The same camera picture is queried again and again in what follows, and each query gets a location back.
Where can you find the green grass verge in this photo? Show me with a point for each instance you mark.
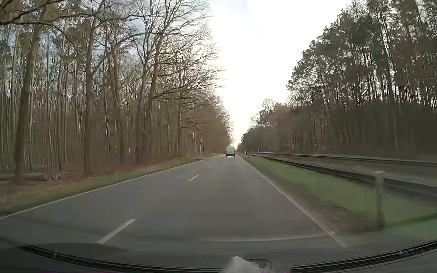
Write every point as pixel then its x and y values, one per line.
pixel 336 193

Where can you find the grey asphalt road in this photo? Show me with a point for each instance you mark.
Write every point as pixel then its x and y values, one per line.
pixel 218 197

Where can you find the grass verge with leaves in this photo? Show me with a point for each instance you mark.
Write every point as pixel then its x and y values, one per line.
pixel 70 187

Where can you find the dark pine wood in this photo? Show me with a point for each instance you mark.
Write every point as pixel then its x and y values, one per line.
pixel 374 106

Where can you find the white van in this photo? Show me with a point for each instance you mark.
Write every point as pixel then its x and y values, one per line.
pixel 230 151

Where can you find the bare deciduous wood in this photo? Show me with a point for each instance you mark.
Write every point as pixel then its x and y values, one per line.
pixel 89 94

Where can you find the road markings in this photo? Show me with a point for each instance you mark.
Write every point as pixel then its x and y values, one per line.
pixel 116 231

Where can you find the car's own bonnet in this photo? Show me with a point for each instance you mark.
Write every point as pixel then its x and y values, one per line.
pixel 127 261

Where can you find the railway track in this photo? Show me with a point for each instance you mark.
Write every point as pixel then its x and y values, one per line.
pixel 393 184

